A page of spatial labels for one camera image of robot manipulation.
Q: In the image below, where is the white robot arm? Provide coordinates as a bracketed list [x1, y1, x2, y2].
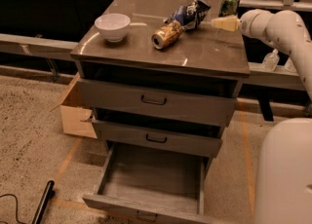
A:
[211, 9, 312, 224]

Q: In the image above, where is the grey open bottom drawer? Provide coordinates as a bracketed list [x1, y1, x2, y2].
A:
[83, 143, 212, 224]

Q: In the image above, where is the green soda can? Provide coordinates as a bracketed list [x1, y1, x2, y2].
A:
[218, 0, 240, 17]

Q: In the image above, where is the black cylindrical floor object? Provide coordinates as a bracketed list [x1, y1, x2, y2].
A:
[31, 180, 55, 224]

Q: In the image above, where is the grey top drawer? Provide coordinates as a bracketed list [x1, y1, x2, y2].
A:
[77, 79, 235, 126]

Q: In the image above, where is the grey drawer cabinet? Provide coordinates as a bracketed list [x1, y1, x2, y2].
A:
[70, 0, 251, 175]

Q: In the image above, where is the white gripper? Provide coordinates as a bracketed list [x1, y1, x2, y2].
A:
[211, 9, 273, 39]

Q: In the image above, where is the clear sanitizer bottle left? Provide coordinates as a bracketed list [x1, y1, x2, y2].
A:
[261, 49, 280, 72]

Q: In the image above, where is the blue chip bag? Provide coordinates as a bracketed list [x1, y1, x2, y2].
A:
[165, 0, 211, 30]

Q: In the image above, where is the white ceramic bowl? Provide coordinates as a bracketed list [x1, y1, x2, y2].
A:
[95, 14, 131, 42]

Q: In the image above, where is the gold brown soda can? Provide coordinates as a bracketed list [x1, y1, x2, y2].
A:
[151, 20, 183, 50]

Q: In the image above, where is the black floor cable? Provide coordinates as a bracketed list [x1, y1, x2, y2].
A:
[0, 194, 26, 224]

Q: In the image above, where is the grey metal rail shelf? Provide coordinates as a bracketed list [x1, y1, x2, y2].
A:
[0, 34, 305, 92]

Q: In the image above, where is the grey middle drawer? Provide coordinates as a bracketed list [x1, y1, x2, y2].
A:
[93, 120, 221, 157]

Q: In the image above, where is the cardboard box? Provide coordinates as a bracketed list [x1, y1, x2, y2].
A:
[51, 74, 97, 138]

